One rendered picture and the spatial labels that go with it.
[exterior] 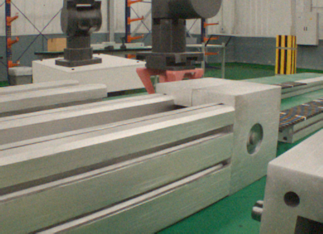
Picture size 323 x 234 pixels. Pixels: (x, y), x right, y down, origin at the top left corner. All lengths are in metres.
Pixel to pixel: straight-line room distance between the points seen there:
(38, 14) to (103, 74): 7.65
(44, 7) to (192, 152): 8.40
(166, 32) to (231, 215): 0.33
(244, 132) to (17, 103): 0.23
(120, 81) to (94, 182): 0.76
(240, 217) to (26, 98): 0.25
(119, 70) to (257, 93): 0.66
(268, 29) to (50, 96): 12.67
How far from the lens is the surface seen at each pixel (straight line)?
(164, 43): 0.53
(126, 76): 0.96
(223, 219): 0.28
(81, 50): 0.95
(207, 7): 0.48
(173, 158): 0.24
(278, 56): 6.90
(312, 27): 11.87
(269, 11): 12.95
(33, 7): 8.53
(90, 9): 0.94
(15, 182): 0.18
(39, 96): 0.38
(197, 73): 0.54
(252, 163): 0.34
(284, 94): 0.89
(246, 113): 0.31
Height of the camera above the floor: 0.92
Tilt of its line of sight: 13 degrees down
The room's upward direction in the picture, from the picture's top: straight up
